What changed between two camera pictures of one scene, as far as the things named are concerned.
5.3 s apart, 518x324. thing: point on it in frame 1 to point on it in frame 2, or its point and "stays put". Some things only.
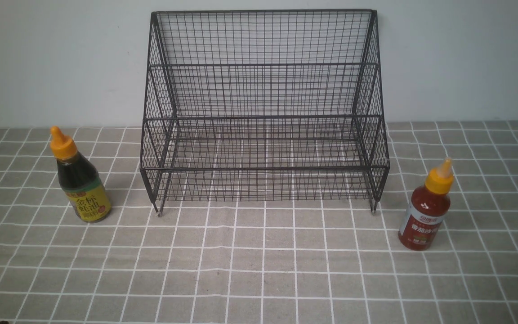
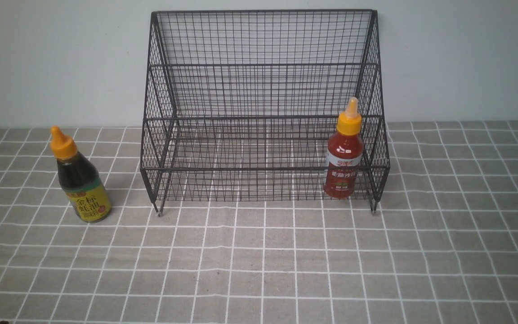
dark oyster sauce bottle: [80, 181] stays put
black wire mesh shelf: [264, 105] stays put
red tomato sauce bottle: [430, 204] to [345, 155]
